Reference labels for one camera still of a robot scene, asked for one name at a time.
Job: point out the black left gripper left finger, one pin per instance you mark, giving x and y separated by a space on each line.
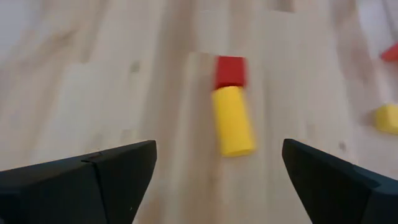
77 193

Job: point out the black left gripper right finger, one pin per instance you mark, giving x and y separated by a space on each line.
342 199

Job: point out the yellow wedge block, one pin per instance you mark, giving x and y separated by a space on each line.
388 119

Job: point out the yellow rounded block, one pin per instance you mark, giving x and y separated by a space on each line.
233 124

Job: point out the small orange block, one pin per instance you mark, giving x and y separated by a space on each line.
391 54

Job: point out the short red block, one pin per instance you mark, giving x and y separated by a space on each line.
230 71

